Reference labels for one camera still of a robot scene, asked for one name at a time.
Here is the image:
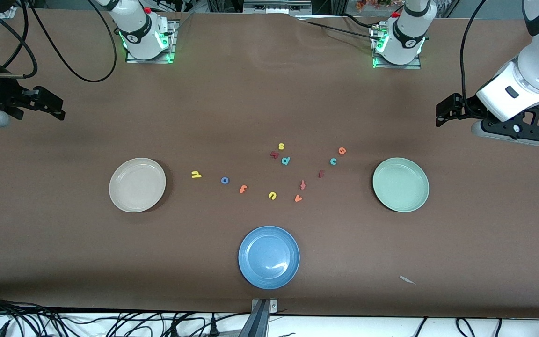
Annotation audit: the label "brown table cover sheet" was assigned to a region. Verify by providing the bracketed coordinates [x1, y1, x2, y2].
[0, 7, 539, 320]

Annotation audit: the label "black floor cable bundle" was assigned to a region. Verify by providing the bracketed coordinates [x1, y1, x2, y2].
[0, 293, 207, 337]

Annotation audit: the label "aluminium frame rail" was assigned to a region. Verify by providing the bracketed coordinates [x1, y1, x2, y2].
[0, 6, 17, 52]

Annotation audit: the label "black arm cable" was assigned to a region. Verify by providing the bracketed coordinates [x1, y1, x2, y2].
[0, 0, 118, 83]
[459, 0, 488, 120]

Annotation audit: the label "orange artificial flowers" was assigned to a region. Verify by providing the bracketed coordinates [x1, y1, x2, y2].
[356, 0, 403, 12]

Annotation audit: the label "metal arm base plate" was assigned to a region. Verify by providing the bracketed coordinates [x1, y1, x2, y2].
[125, 19, 177, 64]
[371, 23, 422, 70]

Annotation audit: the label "silver metal device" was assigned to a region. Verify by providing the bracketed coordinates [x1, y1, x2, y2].
[243, 0, 312, 15]

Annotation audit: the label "beige round plate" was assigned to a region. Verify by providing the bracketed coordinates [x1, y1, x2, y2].
[109, 158, 167, 213]

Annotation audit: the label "green round plate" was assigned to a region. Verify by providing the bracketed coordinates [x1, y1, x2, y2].
[372, 157, 430, 213]

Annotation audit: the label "black table cable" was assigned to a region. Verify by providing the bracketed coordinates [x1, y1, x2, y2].
[298, 19, 382, 42]
[340, 12, 379, 30]

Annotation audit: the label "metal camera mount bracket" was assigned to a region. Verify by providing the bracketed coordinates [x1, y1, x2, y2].
[250, 298, 279, 337]

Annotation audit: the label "blue round plate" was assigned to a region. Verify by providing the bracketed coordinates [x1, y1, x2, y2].
[238, 226, 300, 290]

